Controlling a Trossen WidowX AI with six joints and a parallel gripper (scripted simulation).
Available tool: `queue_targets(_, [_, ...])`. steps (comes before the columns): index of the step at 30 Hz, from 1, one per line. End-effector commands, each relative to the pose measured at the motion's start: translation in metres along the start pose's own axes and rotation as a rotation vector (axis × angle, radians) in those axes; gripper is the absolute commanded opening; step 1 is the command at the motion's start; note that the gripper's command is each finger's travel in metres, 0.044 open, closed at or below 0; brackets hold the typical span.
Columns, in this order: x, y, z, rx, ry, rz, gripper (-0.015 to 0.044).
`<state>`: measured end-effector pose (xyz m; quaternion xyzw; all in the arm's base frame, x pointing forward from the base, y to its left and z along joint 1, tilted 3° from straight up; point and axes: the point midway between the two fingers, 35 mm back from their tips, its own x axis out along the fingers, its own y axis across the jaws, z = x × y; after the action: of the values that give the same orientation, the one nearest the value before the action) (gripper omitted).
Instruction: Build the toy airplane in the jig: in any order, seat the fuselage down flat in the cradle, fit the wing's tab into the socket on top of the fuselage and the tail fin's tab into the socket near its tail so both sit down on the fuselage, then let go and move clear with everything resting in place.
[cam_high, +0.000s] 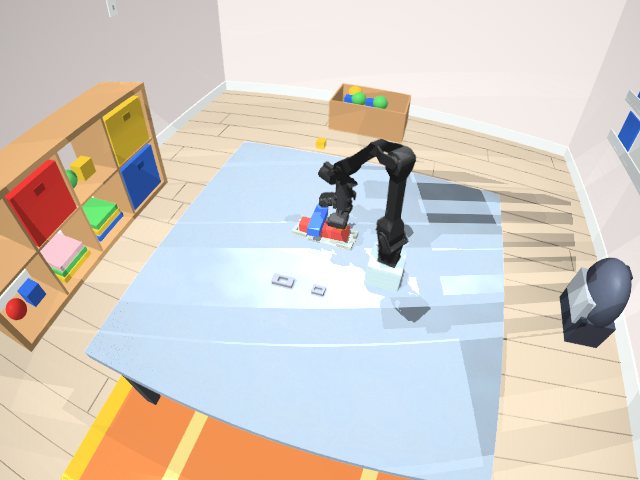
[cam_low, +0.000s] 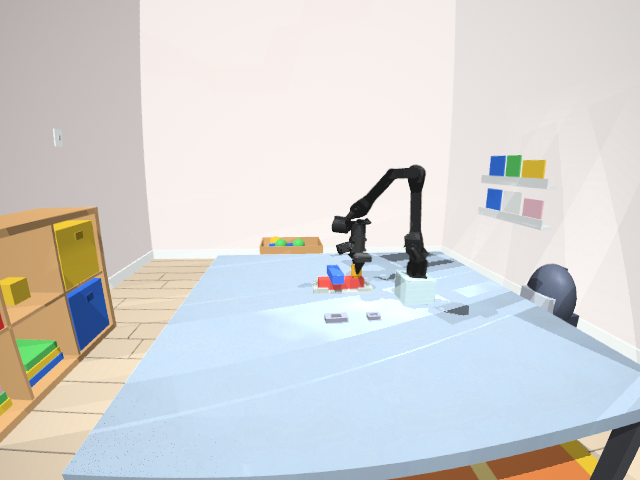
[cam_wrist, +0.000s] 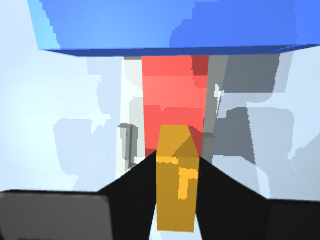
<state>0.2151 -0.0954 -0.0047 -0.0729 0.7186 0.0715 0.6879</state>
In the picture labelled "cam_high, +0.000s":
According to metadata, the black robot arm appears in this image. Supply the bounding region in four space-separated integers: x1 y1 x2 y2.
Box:
318 139 416 268

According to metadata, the blue rectangular block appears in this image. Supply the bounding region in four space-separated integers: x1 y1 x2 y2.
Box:
307 205 328 237

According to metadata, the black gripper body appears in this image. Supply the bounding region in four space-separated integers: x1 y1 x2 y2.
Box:
327 190 357 229

